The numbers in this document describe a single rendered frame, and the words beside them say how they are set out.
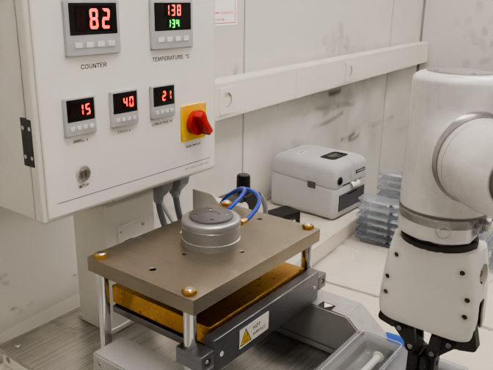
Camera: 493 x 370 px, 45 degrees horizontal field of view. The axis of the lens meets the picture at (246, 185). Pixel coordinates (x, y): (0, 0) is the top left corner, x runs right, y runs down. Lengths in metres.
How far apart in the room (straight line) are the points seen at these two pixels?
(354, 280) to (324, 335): 0.64
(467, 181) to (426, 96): 0.10
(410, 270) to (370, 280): 0.91
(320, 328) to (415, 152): 0.40
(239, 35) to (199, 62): 0.78
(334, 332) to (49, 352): 0.41
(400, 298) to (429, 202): 0.12
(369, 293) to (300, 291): 0.66
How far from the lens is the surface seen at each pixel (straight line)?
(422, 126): 0.57
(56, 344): 0.95
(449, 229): 0.58
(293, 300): 0.82
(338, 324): 0.87
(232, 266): 0.73
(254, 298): 0.77
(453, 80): 0.55
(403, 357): 0.80
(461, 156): 0.51
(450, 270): 0.61
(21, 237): 1.23
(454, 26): 3.18
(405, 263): 0.63
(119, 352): 0.78
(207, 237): 0.76
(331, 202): 1.75
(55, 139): 0.76
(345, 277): 1.54
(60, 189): 0.77
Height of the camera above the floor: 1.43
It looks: 18 degrees down
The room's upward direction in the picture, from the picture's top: 1 degrees clockwise
